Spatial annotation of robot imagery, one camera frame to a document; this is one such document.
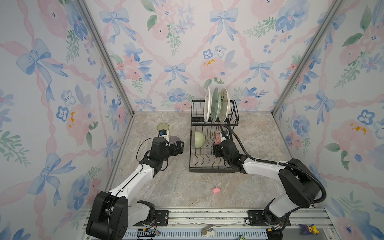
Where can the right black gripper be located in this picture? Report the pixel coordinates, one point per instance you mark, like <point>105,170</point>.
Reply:
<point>216,149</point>

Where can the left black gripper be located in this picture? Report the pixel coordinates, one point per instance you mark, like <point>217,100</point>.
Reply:
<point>175,152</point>

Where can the lavender ceramic bowl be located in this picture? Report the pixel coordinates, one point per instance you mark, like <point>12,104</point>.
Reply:
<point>174,139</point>

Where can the red white patterned bowl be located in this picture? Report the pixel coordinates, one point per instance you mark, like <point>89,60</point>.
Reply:
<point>217,139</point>

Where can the green glass cup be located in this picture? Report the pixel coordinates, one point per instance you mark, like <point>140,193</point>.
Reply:
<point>163,126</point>

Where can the clear glass cup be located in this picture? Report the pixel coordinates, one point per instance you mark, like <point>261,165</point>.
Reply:
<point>142,128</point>

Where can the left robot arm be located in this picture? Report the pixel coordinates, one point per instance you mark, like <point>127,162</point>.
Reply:
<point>112,214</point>

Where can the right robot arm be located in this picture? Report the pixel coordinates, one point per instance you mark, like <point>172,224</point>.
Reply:
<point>302,188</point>

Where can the light green ceramic bowl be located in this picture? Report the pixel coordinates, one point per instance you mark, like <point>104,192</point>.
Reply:
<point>199,139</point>

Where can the pink eraser piece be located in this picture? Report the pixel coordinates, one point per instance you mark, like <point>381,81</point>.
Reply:
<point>216,190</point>

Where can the pale green plate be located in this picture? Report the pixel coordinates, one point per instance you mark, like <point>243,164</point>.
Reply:
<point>216,105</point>

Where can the cream patterned plate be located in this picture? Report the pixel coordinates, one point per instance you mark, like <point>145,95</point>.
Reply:
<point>225,107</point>

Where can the white floral plate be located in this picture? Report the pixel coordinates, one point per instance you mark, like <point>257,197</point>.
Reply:
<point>207,104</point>

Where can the purple yellow toy figure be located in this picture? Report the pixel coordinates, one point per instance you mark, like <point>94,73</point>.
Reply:
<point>307,230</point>

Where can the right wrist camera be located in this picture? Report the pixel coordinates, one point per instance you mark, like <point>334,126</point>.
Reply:
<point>225,135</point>

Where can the black wire dish rack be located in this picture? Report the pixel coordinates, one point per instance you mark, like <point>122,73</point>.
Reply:
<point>203,160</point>

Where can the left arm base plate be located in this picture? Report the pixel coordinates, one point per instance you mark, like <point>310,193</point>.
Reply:
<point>159,218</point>

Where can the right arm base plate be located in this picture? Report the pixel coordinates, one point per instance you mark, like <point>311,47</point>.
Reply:
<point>257,218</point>

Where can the aluminium rail frame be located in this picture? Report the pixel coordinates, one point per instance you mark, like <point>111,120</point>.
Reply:
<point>229,224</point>

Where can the left aluminium corner post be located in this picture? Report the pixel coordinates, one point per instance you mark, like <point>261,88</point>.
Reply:
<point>94,32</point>

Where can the aluminium corner post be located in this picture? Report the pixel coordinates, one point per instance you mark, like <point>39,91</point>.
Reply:
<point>94,32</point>
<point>321,32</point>

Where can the right aluminium corner post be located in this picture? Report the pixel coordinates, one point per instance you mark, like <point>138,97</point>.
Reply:
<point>321,32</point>

